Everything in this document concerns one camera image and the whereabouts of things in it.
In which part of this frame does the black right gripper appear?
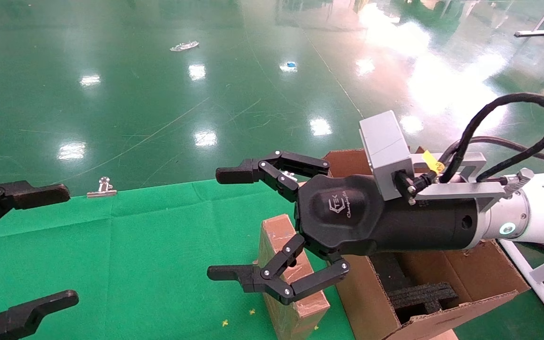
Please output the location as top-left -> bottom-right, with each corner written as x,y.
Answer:
207,151 -> 490,306

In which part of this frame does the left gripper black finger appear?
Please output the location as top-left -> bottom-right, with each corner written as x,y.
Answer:
0,178 -> 71,242
0,289 -> 79,340

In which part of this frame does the small taped cardboard box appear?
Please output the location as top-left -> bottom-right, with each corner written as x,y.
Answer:
257,213 -> 331,340

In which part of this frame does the large open cardboard carton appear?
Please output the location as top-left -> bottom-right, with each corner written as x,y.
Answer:
323,148 -> 530,340

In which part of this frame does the green table cloth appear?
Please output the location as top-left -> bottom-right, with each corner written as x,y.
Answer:
0,178 -> 357,340

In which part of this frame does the black foam insert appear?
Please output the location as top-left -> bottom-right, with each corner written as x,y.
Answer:
382,252 -> 459,324

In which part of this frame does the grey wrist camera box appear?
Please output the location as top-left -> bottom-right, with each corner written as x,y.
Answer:
359,110 -> 415,202

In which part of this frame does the yellow cable tag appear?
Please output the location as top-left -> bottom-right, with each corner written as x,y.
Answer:
422,150 -> 445,172

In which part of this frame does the silver camera mount bracket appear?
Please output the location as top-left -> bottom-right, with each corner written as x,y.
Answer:
411,152 -> 510,212

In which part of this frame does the white pipe frame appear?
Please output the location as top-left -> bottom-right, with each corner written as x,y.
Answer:
498,238 -> 544,339

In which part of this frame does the dark grey smooth cable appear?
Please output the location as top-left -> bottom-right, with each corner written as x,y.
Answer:
442,136 -> 544,166

